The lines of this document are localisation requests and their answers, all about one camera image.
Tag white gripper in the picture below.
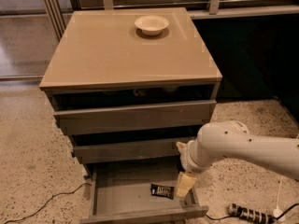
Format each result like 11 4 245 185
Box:
176 139 215 198

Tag black rxbar chocolate bar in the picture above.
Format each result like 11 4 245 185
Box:
150 184 174 200

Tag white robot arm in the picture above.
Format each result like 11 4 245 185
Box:
177 120 299 181

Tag middle grey drawer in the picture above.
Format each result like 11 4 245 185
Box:
73 136 195 164

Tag top grey drawer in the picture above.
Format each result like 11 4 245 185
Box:
54 100 216 135

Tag bottom grey open drawer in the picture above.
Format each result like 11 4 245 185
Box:
80 157 208 224

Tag grey drawer cabinet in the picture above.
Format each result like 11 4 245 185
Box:
39 7 223 224

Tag black power strip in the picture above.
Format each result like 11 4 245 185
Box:
227 203 275 224

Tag white ceramic bowl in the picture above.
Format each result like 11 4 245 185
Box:
135 15 169 36

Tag white power cable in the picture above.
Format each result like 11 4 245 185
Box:
276 133 299 211

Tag white wall plug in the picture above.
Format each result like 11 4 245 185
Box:
273 207 285 222

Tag black floor cable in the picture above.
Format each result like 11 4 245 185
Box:
3 181 92 224

